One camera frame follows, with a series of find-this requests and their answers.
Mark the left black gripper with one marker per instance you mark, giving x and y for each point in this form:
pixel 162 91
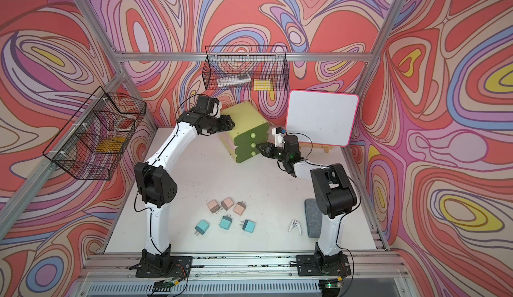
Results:
pixel 224 124

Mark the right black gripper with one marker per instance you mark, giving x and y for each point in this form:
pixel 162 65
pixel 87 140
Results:
pixel 268 151

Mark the yellow green drawer cabinet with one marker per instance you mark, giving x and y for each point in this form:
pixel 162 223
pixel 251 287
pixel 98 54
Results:
pixel 251 129

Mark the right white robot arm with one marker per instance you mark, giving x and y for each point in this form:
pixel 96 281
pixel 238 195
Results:
pixel 334 195

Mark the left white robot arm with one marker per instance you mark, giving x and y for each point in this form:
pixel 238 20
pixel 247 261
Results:
pixel 153 177

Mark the grey box in back basket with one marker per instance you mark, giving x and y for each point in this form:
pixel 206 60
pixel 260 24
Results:
pixel 233 80

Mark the yellow sponge in back basket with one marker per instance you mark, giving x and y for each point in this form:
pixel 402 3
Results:
pixel 262 85

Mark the wooden easel stand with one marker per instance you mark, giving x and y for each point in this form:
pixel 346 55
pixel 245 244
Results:
pixel 308 146

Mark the pink plug three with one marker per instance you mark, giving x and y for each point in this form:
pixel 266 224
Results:
pixel 239 208

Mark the pink plug two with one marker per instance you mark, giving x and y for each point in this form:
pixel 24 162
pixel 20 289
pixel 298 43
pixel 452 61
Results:
pixel 227 204

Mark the pink framed whiteboard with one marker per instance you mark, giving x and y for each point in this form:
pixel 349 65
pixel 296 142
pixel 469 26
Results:
pixel 322 117

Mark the pink plug one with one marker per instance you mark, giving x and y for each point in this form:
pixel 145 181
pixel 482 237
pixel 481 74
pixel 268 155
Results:
pixel 213 206

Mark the teal plug three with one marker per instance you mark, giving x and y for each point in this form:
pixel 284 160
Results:
pixel 248 226

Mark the small white clip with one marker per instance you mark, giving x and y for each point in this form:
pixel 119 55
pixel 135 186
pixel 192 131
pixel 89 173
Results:
pixel 295 224

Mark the teal plug two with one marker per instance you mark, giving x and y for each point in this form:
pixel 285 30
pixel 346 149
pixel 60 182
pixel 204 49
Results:
pixel 225 222

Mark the grey felt eraser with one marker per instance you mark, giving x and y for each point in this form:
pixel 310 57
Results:
pixel 313 218

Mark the teal plug one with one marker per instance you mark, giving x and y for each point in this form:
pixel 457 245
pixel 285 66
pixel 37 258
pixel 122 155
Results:
pixel 202 227

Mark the yellow item in left basket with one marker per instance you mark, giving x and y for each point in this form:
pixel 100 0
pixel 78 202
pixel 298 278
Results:
pixel 110 145

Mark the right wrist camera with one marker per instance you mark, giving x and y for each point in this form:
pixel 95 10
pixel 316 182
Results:
pixel 278 134

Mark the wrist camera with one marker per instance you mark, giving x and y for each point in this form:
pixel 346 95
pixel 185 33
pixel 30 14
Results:
pixel 206 105
pixel 278 134

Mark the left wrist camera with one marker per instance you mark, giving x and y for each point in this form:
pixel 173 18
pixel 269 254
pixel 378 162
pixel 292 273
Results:
pixel 206 105

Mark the back black wire basket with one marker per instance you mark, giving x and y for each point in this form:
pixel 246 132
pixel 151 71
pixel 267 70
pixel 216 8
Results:
pixel 258 61

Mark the black wire basket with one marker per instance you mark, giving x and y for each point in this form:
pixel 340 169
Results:
pixel 258 61
pixel 103 115

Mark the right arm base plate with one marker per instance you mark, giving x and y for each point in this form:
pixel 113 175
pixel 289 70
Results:
pixel 320 265

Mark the left black wire basket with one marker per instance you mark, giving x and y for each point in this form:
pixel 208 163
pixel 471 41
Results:
pixel 103 115

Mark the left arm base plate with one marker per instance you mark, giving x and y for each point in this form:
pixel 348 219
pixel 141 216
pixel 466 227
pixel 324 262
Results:
pixel 153 266

